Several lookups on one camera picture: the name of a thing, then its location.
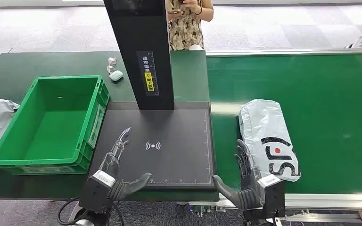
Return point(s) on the dark green table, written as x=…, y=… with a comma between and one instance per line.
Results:
x=18, y=65

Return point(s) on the green conveyor belt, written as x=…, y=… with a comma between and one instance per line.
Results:
x=324, y=118

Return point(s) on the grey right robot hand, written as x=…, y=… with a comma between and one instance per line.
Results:
x=246, y=193

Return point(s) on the black inbound scanner machine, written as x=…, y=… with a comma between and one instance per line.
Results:
x=168, y=146

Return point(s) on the clear plastic wrapper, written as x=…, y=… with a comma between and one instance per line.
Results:
x=112, y=60
x=110, y=69

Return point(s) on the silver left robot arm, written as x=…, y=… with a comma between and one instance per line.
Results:
x=89, y=220

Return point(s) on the green plastic crate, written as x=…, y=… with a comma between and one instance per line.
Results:
x=53, y=124

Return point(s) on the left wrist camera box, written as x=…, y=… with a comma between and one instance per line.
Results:
x=98, y=190

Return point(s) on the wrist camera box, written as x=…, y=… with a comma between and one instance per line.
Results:
x=274, y=196
x=98, y=190

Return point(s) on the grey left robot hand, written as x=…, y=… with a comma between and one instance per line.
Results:
x=123, y=188

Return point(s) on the standing person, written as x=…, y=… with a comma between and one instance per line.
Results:
x=185, y=29

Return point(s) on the grey mailer bag black print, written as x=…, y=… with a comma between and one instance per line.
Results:
x=267, y=131

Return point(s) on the white earbuds case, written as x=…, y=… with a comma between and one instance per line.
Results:
x=116, y=75

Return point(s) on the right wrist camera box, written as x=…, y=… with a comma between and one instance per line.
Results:
x=274, y=196

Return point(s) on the metal bracket under conveyor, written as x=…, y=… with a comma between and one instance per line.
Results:
x=204, y=209

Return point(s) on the smartphone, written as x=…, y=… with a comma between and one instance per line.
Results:
x=175, y=12

